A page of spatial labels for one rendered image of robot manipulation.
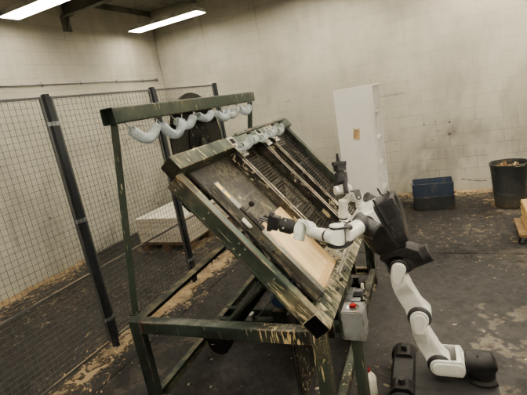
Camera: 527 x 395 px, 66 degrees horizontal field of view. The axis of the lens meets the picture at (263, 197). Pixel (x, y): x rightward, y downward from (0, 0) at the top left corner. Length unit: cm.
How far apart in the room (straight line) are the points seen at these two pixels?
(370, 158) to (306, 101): 218
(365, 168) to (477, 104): 221
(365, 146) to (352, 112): 55
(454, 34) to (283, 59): 294
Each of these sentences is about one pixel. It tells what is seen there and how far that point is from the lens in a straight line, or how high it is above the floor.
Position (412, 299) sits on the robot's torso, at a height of 74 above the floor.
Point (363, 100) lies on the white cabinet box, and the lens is 631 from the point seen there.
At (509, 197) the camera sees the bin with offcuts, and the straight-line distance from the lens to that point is 677.
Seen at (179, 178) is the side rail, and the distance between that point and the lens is 235.
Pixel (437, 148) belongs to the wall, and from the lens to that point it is 770.
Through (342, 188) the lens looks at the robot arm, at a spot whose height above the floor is 141.
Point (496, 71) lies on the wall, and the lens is 761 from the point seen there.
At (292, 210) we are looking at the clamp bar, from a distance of 293.
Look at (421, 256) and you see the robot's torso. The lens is 264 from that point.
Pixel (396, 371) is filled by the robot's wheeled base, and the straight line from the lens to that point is 310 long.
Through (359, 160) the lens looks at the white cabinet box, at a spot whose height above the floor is 96.
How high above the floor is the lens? 209
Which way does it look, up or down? 13 degrees down
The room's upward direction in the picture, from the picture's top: 10 degrees counter-clockwise
